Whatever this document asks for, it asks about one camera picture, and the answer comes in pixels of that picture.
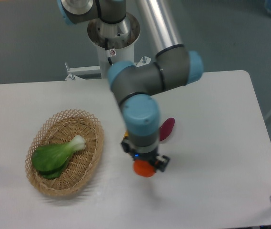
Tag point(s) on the purple sweet potato toy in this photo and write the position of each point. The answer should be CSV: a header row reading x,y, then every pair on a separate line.
x,y
166,128

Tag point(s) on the woven wicker basket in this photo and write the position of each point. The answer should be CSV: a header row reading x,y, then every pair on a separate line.
x,y
59,129

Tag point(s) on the green bok choy toy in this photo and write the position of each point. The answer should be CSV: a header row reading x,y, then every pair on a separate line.
x,y
51,160

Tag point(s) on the yellow mango toy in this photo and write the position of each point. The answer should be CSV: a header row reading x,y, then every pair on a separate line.
x,y
126,135

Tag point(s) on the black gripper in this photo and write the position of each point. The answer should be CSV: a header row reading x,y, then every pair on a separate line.
x,y
159,163

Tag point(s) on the orange toy fruit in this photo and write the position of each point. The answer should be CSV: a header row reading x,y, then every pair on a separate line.
x,y
143,168

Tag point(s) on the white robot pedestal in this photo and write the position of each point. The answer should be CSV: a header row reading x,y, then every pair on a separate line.
x,y
113,42

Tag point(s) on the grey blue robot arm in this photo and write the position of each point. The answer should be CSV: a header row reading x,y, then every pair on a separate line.
x,y
133,85

